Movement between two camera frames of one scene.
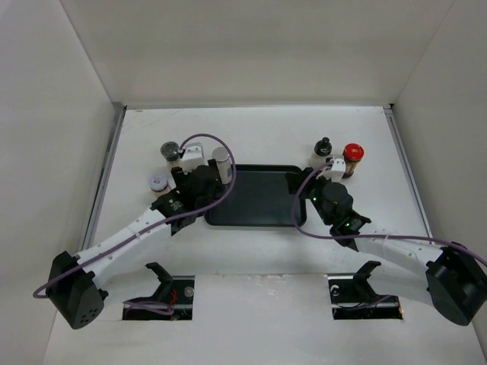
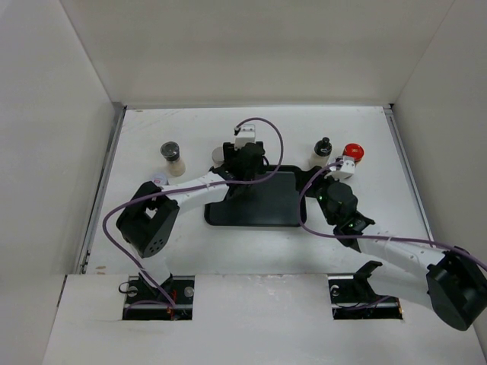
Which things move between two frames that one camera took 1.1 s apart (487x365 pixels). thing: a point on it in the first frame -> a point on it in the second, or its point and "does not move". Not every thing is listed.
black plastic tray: x=261 y=198 does not move
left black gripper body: x=182 y=177 -> x=231 y=153
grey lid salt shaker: x=169 y=150 does not move
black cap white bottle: x=322 y=148 does not move
